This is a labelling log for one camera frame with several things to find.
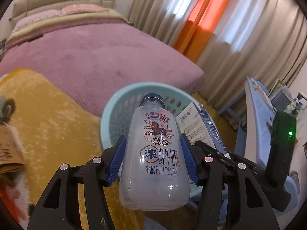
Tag white blue milk carton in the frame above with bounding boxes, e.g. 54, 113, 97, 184
175, 102, 230, 159

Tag clear milk bottle blue cap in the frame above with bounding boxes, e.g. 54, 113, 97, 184
119, 93, 191, 211

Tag light blue desk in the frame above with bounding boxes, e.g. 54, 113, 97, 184
216, 77, 307, 211

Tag stack of books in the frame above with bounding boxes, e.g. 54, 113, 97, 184
268, 79, 293, 111

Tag brown paper bag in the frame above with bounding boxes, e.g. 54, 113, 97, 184
1, 124, 25, 174

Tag beige curtain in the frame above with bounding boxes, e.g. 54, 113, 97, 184
128, 0, 306, 108

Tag light blue plastic basket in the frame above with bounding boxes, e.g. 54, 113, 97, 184
100, 81, 217, 200

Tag orange curtain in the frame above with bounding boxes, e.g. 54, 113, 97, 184
173, 0, 230, 63

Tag bed with purple cover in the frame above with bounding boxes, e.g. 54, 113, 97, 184
1, 9, 205, 116

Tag purple pillow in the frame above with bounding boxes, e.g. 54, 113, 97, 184
14, 9, 64, 31

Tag pink pillow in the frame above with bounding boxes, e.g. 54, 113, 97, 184
61, 4, 109, 15

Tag beige padded headboard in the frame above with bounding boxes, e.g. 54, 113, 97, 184
10, 0, 119, 29

